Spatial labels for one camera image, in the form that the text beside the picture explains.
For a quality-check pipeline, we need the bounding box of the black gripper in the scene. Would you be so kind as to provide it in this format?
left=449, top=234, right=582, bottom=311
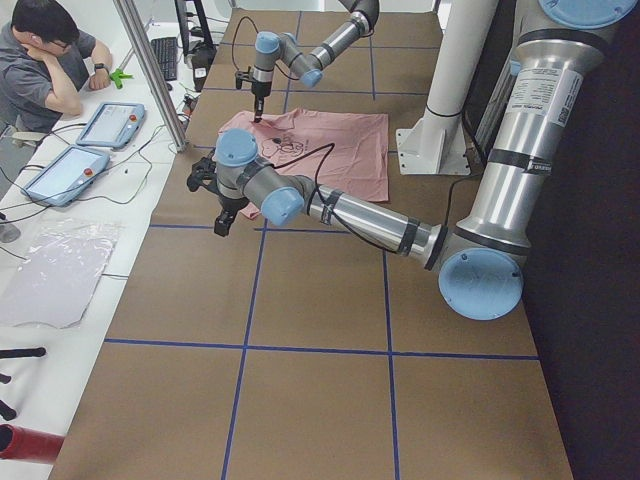
left=251, top=79, right=272, bottom=123
left=213, top=195, right=247, bottom=236

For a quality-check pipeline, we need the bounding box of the pink snoopy t-shirt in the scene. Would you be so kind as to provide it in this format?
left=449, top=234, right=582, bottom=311
left=215, top=108, right=389, bottom=202

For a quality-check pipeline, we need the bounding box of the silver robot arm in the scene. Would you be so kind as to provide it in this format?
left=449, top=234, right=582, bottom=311
left=235, top=0, right=380, bottom=123
left=206, top=1, right=639, bottom=320

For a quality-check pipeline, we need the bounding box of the black keyboard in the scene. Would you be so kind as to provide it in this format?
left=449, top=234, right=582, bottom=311
left=150, top=37, right=178, bottom=81

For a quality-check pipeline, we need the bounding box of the green plastic clamp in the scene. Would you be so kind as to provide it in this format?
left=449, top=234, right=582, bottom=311
left=109, top=68, right=134, bottom=90

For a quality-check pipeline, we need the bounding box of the far teach pendant tablet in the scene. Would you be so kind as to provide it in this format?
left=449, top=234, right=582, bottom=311
left=76, top=102, right=146, bottom=149

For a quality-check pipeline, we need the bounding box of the teach pendant tablet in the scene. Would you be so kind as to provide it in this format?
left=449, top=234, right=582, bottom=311
left=76, top=102, right=146, bottom=149
left=21, top=146, right=110, bottom=207

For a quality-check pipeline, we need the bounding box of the near teach pendant tablet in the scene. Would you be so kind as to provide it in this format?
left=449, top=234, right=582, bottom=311
left=21, top=146, right=110, bottom=207

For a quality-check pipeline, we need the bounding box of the clear plastic bag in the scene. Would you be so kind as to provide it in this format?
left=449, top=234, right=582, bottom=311
left=1, top=218, right=123, bottom=329

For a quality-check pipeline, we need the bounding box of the seated person grey shirt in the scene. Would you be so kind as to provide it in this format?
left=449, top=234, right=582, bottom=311
left=1, top=1, right=112, bottom=134

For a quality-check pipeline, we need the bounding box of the red tube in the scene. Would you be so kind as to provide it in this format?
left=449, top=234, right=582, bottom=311
left=1, top=424, right=65, bottom=464

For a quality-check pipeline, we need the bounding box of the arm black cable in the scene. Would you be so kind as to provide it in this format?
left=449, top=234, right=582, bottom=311
left=229, top=15, right=296, bottom=91
left=269, top=142, right=471, bottom=251

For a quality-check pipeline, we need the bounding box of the aluminium frame post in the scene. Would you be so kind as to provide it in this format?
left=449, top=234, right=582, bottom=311
left=113, top=0, right=187, bottom=153

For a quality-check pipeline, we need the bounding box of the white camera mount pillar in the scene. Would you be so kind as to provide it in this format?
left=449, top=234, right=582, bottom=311
left=396, top=0, right=498, bottom=176

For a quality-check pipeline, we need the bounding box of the black camera tripod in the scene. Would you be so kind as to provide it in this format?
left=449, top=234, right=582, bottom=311
left=1, top=346, right=47, bottom=421

